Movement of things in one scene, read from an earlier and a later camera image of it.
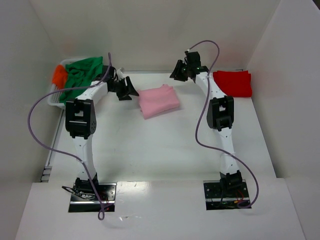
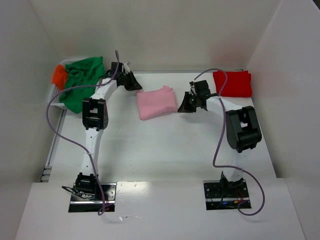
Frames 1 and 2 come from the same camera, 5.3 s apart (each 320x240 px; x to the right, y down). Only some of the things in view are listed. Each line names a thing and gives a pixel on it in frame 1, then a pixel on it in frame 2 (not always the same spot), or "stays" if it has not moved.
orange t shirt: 59,76 stays
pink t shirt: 155,101 stays
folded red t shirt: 236,83 stays
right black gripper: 181,70 to 191,100
